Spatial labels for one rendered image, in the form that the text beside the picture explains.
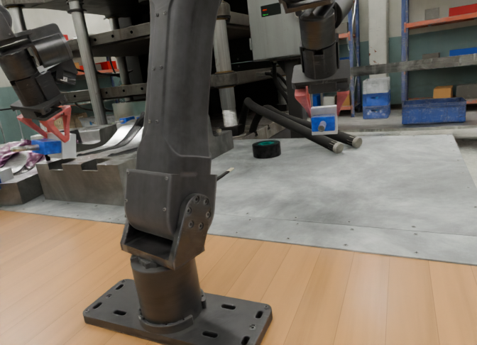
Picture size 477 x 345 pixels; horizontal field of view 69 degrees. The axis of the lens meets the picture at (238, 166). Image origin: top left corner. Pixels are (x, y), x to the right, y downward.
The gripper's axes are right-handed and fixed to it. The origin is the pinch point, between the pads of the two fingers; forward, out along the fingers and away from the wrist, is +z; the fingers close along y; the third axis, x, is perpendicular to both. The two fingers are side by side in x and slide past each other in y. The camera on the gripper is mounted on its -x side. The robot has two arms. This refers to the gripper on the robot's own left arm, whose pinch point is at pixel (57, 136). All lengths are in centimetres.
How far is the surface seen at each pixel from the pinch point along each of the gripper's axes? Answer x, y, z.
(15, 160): -1.0, 26.4, 12.0
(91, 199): 6.2, -10.5, 11.0
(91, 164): 1.0, -8.5, 5.5
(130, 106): -70, 51, 34
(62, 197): 6.7, -1.3, 12.2
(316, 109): -20, -53, -1
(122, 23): -154, 122, 20
